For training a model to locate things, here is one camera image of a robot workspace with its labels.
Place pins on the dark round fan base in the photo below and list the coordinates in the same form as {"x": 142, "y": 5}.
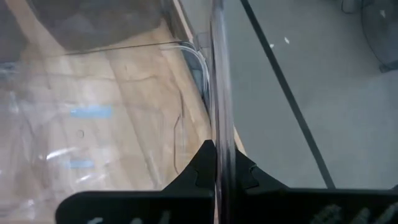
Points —
{"x": 381, "y": 34}

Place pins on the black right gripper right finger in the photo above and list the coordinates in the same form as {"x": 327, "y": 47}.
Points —
{"x": 311, "y": 207}

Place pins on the clear plastic basket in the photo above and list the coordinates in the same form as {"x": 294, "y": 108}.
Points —
{"x": 140, "y": 102}

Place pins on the black floor strip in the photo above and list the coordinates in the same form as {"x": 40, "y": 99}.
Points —
{"x": 289, "y": 96}

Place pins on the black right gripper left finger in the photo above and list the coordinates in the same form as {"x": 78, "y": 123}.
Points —
{"x": 146, "y": 207}

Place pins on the blue tape strip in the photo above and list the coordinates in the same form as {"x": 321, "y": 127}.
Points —
{"x": 91, "y": 111}
{"x": 81, "y": 164}

